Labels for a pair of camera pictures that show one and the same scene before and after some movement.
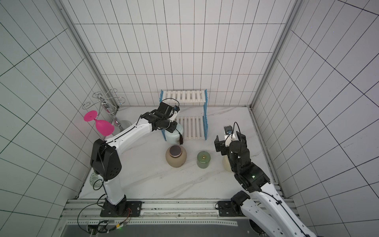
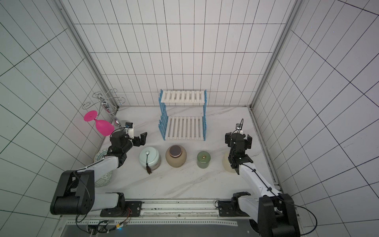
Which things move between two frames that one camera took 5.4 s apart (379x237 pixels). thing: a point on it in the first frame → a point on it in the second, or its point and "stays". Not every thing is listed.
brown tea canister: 176,155 stays
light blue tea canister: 173,138 → 150,155
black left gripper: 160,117 → 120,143
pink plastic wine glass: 104,128 stays
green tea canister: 203,159 stays
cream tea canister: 226,164 stays
